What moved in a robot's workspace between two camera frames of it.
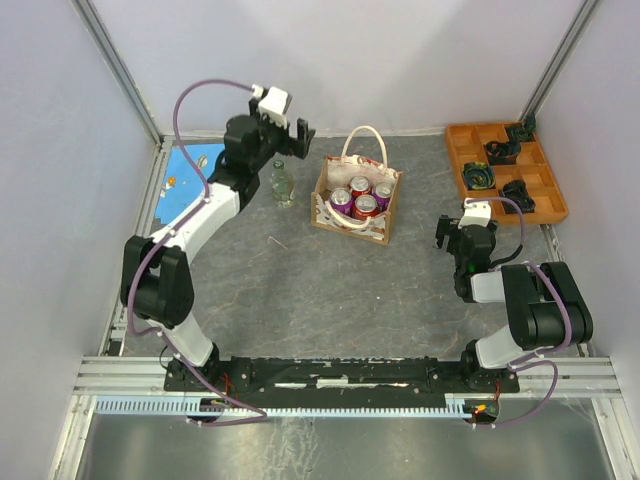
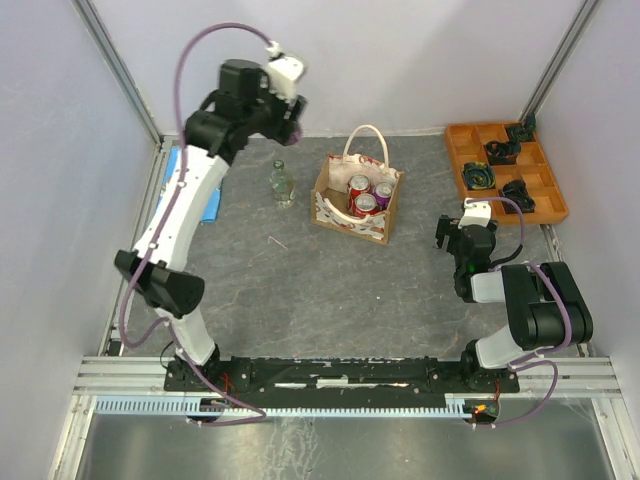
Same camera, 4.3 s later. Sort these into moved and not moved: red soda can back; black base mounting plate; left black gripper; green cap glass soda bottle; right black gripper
Moved: left black gripper
Not moved: black base mounting plate; green cap glass soda bottle; red soda can back; right black gripper
